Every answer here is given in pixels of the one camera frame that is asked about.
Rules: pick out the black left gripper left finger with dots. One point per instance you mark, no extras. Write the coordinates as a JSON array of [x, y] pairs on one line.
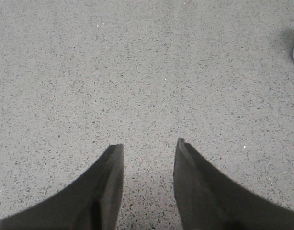
[[91, 202]]

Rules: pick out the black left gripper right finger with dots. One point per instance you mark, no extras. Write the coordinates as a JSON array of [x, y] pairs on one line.
[[209, 200]]

